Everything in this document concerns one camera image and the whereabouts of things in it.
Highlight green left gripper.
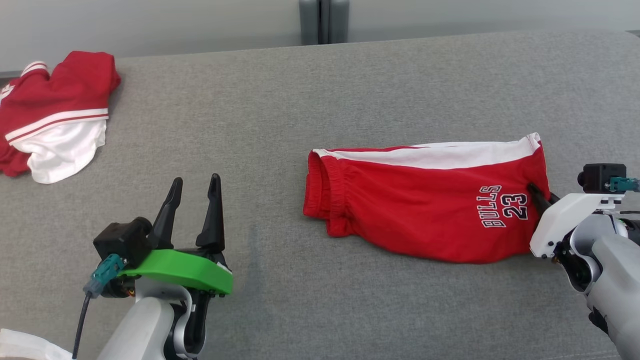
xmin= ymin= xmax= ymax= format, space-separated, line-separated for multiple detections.
xmin=102 ymin=173 xmax=234 ymax=299

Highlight red shirt with white sleeves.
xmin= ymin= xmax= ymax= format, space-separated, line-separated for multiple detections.
xmin=0 ymin=50 xmax=122 ymax=185

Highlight white wrinkled cover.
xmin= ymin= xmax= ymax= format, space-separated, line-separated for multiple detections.
xmin=0 ymin=328 xmax=74 ymax=360

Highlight teal right camera connector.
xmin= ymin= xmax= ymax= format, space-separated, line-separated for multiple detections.
xmin=609 ymin=177 xmax=640 ymax=193

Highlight teal left camera connector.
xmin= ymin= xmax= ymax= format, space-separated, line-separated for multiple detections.
xmin=82 ymin=254 xmax=127 ymax=299

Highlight grey cylindrical post cover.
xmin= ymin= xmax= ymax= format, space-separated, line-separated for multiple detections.
xmin=328 ymin=0 xmax=350 ymax=44
xmin=299 ymin=0 xmax=320 ymax=46

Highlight red Bulls 23 shorts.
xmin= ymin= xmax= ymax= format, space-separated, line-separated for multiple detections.
xmin=303 ymin=132 xmax=551 ymax=265

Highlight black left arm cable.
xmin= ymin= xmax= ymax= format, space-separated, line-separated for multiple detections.
xmin=72 ymin=292 xmax=93 ymax=360

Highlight grey fabric sofa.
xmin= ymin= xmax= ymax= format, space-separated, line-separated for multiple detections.
xmin=0 ymin=29 xmax=640 ymax=360

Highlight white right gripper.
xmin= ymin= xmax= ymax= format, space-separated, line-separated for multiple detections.
xmin=526 ymin=182 xmax=626 ymax=259

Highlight teal camera connector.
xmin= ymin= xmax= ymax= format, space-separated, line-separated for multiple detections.
xmin=82 ymin=254 xmax=127 ymax=299
xmin=609 ymin=177 xmax=640 ymax=193

